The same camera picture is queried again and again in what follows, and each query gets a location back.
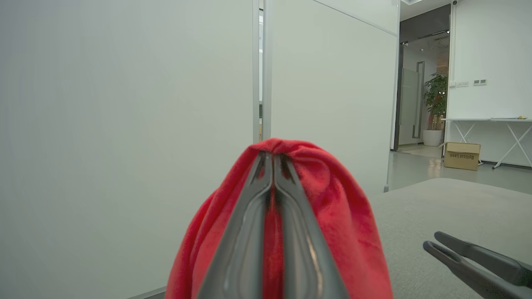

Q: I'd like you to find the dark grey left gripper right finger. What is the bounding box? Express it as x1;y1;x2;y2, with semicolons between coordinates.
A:
273;154;350;299

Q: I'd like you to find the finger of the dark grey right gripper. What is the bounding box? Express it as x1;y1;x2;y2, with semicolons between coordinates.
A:
434;231;532;288
423;240;532;299

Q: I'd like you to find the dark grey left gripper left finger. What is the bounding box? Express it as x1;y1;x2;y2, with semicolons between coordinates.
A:
197;151;273;299

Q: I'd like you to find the red fleece garment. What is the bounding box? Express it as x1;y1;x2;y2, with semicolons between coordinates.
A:
165;138;394;299

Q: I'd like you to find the brown cardboard box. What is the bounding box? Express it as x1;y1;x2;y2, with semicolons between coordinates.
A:
443;142;481;171

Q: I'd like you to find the white plant pot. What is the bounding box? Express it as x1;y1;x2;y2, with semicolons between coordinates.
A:
422;129;444;147

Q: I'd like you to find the white folding table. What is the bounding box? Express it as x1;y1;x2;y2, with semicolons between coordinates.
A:
441;118;532;169

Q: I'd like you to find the green leafy plant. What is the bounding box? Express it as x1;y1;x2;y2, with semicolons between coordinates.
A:
423;72;449;130

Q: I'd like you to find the frosted glass door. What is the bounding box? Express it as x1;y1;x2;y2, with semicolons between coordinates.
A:
398;61;426;146

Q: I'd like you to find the silver partition frame post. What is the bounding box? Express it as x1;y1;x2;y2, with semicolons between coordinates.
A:
252;0;273;144

